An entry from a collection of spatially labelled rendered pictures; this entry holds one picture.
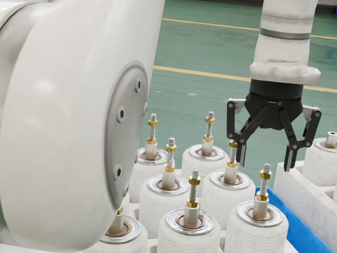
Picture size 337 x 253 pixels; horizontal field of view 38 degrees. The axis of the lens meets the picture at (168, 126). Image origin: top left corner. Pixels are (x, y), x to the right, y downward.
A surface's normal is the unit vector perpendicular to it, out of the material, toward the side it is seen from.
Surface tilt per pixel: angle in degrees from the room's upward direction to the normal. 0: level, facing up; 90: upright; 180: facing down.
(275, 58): 87
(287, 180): 90
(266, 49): 83
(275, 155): 0
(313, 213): 90
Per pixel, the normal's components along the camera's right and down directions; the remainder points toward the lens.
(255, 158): 0.07, -0.93
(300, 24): 0.32, 0.36
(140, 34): 0.96, -0.02
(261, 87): -0.75, 0.18
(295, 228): -0.95, 0.01
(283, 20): -0.34, 0.31
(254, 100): -0.12, 0.35
